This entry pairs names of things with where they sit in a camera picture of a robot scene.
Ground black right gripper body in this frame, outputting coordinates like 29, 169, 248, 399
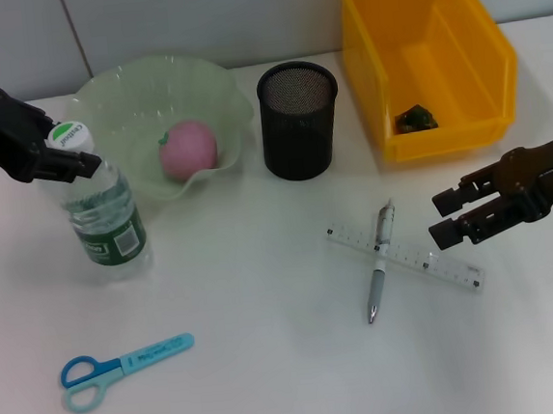
494, 129, 553, 226

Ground clear green-label water bottle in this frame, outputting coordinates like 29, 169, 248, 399
45, 113, 153, 288

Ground green plastic wrapper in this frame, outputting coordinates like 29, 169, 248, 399
392, 101, 440, 136

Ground pink toy peach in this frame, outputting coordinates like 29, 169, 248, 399
155, 118, 222, 183

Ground transparent plastic ruler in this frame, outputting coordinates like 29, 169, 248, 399
323, 207, 488, 308

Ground grey white ballpoint pen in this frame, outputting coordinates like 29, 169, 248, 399
356, 198, 406, 326

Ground translucent green fruit plate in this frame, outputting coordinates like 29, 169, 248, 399
58, 46, 262, 211

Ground black mesh pen holder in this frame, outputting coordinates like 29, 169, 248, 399
253, 56, 347, 185

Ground blue teal scissors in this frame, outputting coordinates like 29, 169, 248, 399
58, 332, 202, 414

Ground yellow plastic bin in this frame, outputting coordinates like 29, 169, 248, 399
335, 0, 527, 168

